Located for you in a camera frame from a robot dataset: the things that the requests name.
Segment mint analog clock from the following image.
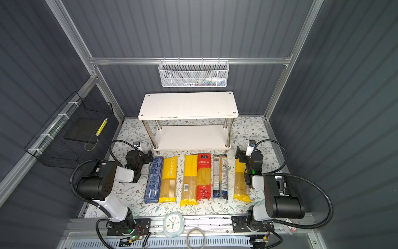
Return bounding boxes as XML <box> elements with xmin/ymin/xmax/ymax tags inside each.
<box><xmin>163</xmin><ymin>212</ymin><xmax>185</xmax><ymax>238</ymax></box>

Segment red spaghetti bag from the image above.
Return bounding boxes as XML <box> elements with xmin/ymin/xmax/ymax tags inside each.
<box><xmin>197</xmin><ymin>154</ymin><xmax>212</xmax><ymax>201</ymax></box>

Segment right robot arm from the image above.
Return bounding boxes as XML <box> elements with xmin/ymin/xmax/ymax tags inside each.
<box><xmin>235</xmin><ymin>139</ymin><xmax>334</xmax><ymax>231</ymax></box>

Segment floral table mat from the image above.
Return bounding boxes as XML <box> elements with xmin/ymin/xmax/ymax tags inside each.
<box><xmin>113</xmin><ymin>117</ymin><xmax>279</xmax><ymax>217</ymax></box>

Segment clear blue spaghetti bag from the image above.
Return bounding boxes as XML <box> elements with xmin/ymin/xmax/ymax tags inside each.
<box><xmin>212</xmin><ymin>154</ymin><xmax>228</xmax><ymax>200</ymax></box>

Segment yellow green marker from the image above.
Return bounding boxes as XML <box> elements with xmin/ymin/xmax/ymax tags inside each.
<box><xmin>95</xmin><ymin>118</ymin><xmax>108</xmax><ymax>137</ymax></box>

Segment black wire basket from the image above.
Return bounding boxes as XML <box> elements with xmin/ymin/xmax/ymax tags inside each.
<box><xmin>25</xmin><ymin>94</ymin><xmax>117</xmax><ymax>169</ymax></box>

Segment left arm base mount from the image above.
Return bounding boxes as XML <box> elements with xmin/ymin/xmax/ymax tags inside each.
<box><xmin>106</xmin><ymin>218</ymin><xmax>151</xmax><ymax>236</ymax></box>

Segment yellow Pastatime spaghetti bag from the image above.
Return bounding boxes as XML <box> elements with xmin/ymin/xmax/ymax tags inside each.
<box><xmin>159</xmin><ymin>156</ymin><xmax>178</xmax><ymax>203</ymax></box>

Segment white wire mesh basket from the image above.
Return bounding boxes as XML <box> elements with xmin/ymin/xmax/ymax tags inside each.
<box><xmin>158</xmin><ymin>62</ymin><xmax>230</xmax><ymax>88</ymax></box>

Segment blue pasta box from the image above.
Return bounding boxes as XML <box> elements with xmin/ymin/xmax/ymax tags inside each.
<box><xmin>144</xmin><ymin>156</ymin><xmax>164</xmax><ymax>203</ymax></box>

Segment pens in white basket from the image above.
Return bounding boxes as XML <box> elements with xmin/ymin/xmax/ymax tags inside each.
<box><xmin>182</xmin><ymin>77</ymin><xmax>228</xmax><ymax>87</ymax></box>

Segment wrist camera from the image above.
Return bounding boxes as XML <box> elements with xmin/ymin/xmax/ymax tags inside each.
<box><xmin>133</xmin><ymin>141</ymin><xmax>142</xmax><ymax>151</ymax></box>
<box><xmin>246</xmin><ymin>140</ymin><xmax>257</xmax><ymax>157</ymax></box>

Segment yellow spaghetti bag with barcode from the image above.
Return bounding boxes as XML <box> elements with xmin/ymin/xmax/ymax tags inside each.
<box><xmin>180</xmin><ymin>155</ymin><xmax>198</xmax><ymax>206</ymax></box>

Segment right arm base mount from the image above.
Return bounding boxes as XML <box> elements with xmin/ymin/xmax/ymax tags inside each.
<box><xmin>231</xmin><ymin>215</ymin><xmax>275</xmax><ymax>233</ymax></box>

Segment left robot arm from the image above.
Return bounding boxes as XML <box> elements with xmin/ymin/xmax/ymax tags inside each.
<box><xmin>69</xmin><ymin>140</ymin><xmax>154</xmax><ymax>224</ymax></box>

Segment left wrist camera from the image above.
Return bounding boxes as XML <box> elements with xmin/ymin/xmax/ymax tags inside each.
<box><xmin>133</xmin><ymin>141</ymin><xmax>142</xmax><ymax>151</ymax></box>

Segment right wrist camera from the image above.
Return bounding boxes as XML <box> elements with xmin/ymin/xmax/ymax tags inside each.
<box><xmin>246</xmin><ymin>140</ymin><xmax>257</xmax><ymax>157</ymax></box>

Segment white two-tier shelf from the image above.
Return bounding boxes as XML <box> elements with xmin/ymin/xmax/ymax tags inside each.
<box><xmin>138</xmin><ymin>91</ymin><xmax>239</xmax><ymax>151</ymax></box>

